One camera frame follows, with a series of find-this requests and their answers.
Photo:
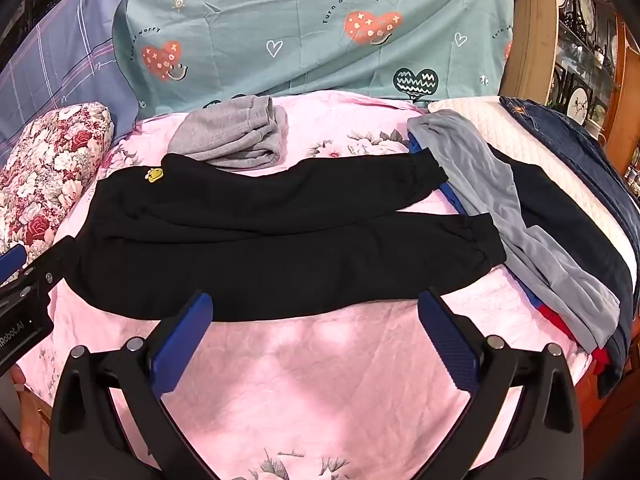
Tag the pink floral bedsheet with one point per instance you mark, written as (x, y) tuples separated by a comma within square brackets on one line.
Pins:
[(300, 385)]

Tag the person's left hand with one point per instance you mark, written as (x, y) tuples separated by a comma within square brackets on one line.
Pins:
[(17, 376)]

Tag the wooden display cabinet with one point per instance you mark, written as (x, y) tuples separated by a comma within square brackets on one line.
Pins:
[(532, 35)]

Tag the red garment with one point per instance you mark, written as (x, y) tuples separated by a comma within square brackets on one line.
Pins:
[(555, 317)]

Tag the red floral pillow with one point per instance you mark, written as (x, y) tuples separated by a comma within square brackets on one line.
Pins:
[(45, 160)]

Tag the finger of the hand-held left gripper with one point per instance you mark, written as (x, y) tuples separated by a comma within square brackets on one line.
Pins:
[(10, 262), (50, 266)]

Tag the folded grey towel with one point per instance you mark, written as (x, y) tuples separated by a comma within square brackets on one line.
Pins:
[(230, 135)]

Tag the teal heart print blanket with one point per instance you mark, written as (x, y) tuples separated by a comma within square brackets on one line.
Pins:
[(300, 35)]

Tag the blue plaid pillow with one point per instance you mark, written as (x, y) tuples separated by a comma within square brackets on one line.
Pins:
[(65, 60)]

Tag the wooden bed frame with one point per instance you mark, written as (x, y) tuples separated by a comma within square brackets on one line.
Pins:
[(592, 390)]

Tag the black pants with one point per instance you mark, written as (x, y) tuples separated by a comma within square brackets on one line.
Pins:
[(250, 260)]

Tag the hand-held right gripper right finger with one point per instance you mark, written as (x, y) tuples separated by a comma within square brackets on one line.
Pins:
[(450, 345)]

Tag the blue garment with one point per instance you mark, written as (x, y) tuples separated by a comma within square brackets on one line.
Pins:
[(451, 196)]

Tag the dark navy pants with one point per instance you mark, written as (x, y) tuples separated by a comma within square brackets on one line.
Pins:
[(565, 215)]

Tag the pile of folded clothes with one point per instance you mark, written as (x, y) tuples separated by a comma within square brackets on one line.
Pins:
[(480, 175)]

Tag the blue denim jeans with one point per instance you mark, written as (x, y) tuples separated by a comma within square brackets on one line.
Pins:
[(575, 135)]

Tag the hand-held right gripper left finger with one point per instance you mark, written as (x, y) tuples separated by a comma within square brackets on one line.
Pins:
[(182, 345)]

